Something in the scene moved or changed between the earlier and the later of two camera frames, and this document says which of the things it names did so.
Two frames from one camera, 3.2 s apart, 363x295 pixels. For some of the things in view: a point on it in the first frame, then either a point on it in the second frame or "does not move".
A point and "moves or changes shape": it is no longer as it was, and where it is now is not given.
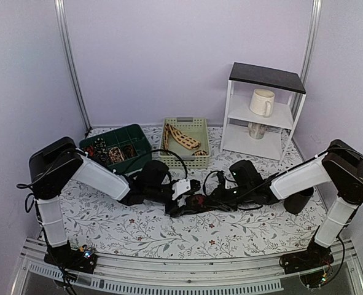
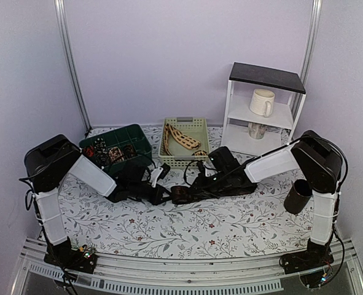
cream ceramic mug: x=262 y=102 does not move
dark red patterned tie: x=199 y=201 moves or changes shape
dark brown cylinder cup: x=295 y=203 does not move
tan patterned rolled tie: x=115 y=155 does not move
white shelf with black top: x=262 y=107 does not move
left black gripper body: x=174 y=210 to x=153 y=199
